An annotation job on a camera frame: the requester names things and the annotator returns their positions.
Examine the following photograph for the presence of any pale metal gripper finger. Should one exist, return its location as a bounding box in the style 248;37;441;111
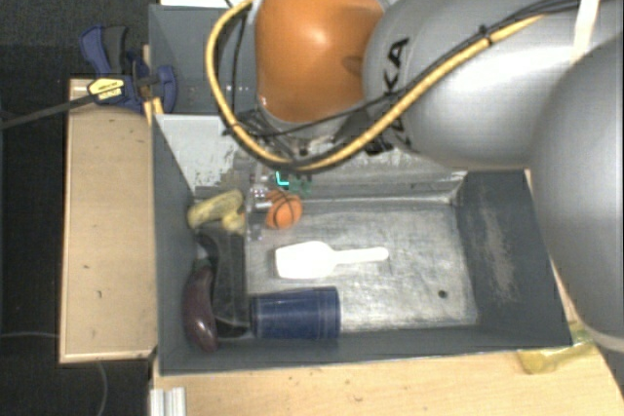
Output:
248;187;269;213
246;211;266;243

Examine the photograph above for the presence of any orange toy basketball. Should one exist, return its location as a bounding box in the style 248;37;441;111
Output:
264;188;304;231

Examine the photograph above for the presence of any white plastic scoop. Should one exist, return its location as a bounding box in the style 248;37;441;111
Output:
274;240;391;281

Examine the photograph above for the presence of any dark blue cup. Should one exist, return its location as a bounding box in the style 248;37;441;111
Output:
249;285;342;342

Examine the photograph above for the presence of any dark purple toy eggplant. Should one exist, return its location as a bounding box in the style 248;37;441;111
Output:
181;257;219;354

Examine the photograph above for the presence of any grey metal bin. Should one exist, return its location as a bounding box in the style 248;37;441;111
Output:
147;3;574;376

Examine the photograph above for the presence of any pale wood board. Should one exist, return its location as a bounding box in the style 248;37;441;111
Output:
58;77;160;364

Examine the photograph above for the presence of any yellow knotted rope toy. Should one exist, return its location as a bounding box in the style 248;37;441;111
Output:
186;189;248;234

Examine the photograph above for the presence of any black cylinder on white bracket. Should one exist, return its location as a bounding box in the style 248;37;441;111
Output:
361;135;392;158

